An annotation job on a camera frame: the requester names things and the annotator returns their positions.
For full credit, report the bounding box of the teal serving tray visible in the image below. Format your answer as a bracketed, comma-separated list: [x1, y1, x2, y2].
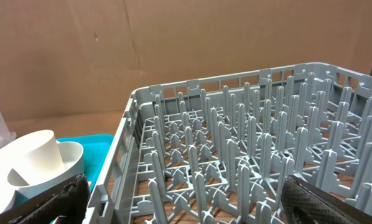
[13, 134, 114, 214]

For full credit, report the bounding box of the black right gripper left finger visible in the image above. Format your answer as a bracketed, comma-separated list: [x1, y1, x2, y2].
[0, 173, 90, 224]

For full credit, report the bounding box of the grey bowl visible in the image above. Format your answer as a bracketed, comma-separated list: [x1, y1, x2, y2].
[7, 141, 85, 198]

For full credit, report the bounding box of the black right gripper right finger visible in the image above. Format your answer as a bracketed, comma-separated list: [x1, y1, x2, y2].
[281, 175, 372, 224]

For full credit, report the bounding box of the cream cup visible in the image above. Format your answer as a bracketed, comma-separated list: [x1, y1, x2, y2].
[0, 129, 65, 185]

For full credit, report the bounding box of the grey dishwasher rack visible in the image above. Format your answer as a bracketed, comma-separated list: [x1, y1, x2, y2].
[84, 63, 372, 223]

